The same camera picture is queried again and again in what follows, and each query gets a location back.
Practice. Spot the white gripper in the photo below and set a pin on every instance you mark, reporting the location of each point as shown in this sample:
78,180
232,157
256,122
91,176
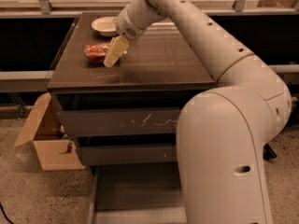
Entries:
128,24

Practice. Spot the black metal stand leg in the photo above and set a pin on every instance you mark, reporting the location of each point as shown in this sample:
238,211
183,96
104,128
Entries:
268,153

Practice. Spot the bottom grey open drawer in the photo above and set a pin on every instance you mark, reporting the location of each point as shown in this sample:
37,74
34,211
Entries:
148,193

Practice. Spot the top grey drawer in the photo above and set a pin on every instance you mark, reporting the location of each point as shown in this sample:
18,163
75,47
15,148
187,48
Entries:
121,113

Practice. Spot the red coke can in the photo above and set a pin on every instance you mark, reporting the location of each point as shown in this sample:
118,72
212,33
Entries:
96,53

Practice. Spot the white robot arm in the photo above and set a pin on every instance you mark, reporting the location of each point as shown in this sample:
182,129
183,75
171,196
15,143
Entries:
221,133

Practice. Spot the open cardboard box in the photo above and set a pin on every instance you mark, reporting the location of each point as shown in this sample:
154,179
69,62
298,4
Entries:
55,151

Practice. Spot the middle grey drawer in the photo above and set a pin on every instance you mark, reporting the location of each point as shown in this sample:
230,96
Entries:
127,149

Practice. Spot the white bowl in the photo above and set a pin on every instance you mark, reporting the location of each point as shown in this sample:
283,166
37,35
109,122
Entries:
105,26

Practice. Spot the dark grey drawer cabinet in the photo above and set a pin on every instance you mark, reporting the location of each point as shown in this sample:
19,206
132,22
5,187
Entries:
160,60

